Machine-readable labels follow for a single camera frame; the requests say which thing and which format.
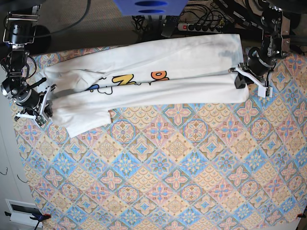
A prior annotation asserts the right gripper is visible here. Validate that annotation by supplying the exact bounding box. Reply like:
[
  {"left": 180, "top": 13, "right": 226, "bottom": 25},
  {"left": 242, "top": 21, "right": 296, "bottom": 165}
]
[{"left": 14, "top": 89, "right": 53, "bottom": 118}]

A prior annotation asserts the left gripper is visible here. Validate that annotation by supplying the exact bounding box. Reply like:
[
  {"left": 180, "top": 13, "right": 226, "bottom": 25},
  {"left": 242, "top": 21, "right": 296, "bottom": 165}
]
[{"left": 235, "top": 56, "right": 272, "bottom": 89}]

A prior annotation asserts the white printed T-shirt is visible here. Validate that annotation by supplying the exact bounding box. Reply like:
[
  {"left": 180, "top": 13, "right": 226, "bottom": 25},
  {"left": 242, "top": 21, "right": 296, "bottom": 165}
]
[{"left": 35, "top": 34, "right": 249, "bottom": 137}]

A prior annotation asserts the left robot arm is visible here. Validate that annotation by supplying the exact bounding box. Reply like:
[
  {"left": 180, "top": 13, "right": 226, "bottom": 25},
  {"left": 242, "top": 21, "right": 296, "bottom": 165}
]
[{"left": 235, "top": 0, "right": 290, "bottom": 90}]

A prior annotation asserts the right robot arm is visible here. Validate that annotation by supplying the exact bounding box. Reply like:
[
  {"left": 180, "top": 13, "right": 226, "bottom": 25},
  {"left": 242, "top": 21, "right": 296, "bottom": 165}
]
[{"left": 0, "top": 0, "right": 55, "bottom": 123}]

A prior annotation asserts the white power strip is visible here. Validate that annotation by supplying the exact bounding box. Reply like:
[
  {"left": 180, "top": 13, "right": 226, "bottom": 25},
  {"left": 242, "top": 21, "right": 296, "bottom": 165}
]
[{"left": 177, "top": 23, "right": 222, "bottom": 34}]

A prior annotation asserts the patterned tablecloth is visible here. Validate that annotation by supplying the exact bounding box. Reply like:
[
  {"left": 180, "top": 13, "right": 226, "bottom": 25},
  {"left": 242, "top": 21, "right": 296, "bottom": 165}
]
[{"left": 13, "top": 54, "right": 307, "bottom": 230}]

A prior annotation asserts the blue clamp lower left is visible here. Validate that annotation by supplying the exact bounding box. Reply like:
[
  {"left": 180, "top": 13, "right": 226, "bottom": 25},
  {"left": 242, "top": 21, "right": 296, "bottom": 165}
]
[{"left": 4, "top": 211, "right": 51, "bottom": 222}]

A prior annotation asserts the blue plastic box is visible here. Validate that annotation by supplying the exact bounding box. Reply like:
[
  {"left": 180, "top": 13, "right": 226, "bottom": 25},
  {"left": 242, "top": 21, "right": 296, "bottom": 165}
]
[{"left": 114, "top": 0, "right": 188, "bottom": 16}]

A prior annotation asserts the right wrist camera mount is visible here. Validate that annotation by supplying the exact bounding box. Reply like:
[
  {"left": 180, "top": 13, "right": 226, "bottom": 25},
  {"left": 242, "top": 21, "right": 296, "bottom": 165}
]
[{"left": 14, "top": 84, "right": 56, "bottom": 127}]

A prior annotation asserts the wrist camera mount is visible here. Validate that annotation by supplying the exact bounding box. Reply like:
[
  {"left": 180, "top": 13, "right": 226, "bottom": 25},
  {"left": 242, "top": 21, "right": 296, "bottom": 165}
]
[
  {"left": 228, "top": 64, "right": 273, "bottom": 98},
  {"left": 14, "top": 84, "right": 56, "bottom": 127}
]

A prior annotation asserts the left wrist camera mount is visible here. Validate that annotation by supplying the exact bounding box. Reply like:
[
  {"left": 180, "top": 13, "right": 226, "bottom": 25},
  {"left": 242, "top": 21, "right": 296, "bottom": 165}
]
[{"left": 228, "top": 64, "right": 273, "bottom": 98}]

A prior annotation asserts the white wall outlet plate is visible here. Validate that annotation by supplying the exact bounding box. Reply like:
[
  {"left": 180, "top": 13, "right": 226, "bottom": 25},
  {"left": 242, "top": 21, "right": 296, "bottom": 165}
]
[{"left": 4, "top": 199, "right": 41, "bottom": 230}]

